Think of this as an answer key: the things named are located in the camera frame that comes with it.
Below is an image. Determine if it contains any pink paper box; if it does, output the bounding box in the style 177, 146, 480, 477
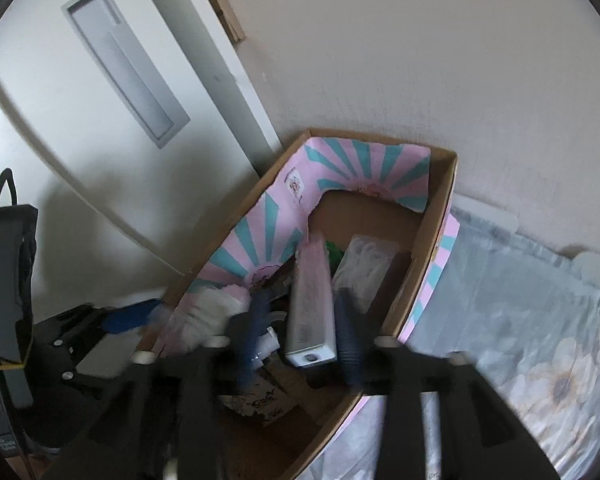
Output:
285, 234, 337, 368

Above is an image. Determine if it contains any pink fluffy wristband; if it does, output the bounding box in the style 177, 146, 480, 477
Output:
152, 285, 250, 356

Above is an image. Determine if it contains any pink teal cardboard box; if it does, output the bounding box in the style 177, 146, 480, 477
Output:
145, 129, 460, 479

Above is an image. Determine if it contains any white spray pump bottle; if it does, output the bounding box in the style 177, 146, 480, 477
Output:
251, 311, 287, 370

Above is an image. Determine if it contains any green white toy figure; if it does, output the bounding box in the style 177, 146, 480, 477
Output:
325, 242, 344, 276

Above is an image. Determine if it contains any white floral small box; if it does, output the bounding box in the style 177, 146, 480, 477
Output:
220, 375, 306, 427

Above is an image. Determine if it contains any black hanging bag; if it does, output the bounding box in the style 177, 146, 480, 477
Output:
0, 168, 38, 458

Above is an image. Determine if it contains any floral light blue cloth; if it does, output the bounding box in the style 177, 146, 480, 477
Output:
299, 206, 600, 480

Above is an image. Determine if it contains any white tray lid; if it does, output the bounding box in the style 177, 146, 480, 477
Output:
560, 245, 600, 287

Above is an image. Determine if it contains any white sliding door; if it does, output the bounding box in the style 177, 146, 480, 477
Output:
0, 0, 280, 319

